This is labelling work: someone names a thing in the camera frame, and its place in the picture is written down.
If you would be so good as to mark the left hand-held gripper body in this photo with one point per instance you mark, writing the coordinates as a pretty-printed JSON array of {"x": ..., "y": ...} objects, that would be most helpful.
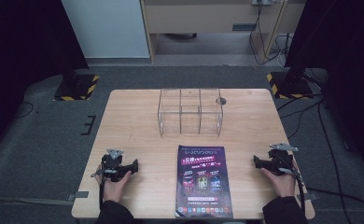
[{"x": 113, "y": 168}]

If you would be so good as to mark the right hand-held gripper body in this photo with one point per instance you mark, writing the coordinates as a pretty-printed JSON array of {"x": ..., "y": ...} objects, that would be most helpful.
[{"x": 279, "y": 161}]

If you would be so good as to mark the purple cover magazine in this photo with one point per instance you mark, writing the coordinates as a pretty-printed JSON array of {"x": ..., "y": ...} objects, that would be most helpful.
[{"x": 203, "y": 182}]

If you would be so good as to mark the clear acrylic file rack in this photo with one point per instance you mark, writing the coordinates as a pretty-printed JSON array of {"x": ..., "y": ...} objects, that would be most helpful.
[{"x": 190, "y": 115}]

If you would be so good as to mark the person's left hand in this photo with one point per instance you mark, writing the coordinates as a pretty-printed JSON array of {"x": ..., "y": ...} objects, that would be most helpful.
[{"x": 113, "y": 190}]

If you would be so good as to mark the person's right hand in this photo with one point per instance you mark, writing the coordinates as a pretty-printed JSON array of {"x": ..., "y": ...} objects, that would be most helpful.
[{"x": 283, "y": 185}]

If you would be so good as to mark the grey tape piece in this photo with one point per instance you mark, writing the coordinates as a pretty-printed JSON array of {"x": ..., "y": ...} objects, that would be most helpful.
[
  {"x": 78, "y": 196},
  {"x": 310, "y": 196}
]

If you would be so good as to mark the black tape floor mark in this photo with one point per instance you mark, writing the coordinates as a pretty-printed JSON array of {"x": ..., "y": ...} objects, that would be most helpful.
[{"x": 89, "y": 125}]

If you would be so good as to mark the black stand base striped edge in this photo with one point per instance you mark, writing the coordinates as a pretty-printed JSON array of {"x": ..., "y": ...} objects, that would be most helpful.
[
  {"x": 76, "y": 88},
  {"x": 290, "y": 87}
]

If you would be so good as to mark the black curtain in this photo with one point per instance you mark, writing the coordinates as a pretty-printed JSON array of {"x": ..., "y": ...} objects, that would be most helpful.
[
  {"x": 21, "y": 62},
  {"x": 351, "y": 62}
]

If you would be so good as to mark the white cabinet panel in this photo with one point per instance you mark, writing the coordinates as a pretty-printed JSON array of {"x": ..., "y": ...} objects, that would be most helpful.
[{"x": 105, "y": 28}]

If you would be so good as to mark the light wooden desk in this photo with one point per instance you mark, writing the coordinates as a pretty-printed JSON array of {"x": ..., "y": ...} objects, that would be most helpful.
[{"x": 202, "y": 18}]

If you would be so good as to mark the white power strip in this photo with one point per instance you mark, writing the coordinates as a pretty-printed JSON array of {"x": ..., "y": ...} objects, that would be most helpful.
[{"x": 262, "y": 2}]

